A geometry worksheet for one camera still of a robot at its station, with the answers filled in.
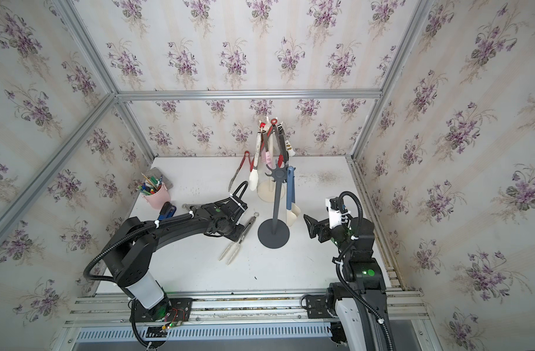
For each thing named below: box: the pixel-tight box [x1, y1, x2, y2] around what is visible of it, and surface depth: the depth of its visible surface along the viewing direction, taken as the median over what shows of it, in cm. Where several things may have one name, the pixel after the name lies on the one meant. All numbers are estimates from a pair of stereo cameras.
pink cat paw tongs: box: [260, 132, 274, 169], surface depth 79 cm
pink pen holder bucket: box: [143, 182, 172, 210], surface depth 95 cm
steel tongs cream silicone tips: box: [219, 212, 260, 266], surface depth 87 cm
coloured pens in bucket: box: [138, 172, 163, 196], surface depth 97 cm
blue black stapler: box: [157, 201, 177, 221], surface depth 97 cm
